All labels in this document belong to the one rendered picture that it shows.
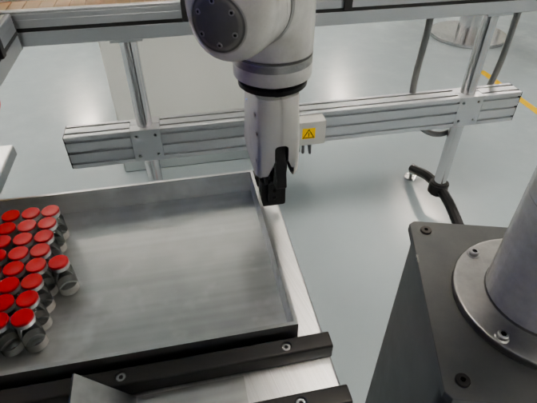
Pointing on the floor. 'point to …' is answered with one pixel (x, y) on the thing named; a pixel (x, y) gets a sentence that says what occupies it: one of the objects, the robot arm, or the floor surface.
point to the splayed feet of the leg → (436, 191)
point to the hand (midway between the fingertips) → (272, 189)
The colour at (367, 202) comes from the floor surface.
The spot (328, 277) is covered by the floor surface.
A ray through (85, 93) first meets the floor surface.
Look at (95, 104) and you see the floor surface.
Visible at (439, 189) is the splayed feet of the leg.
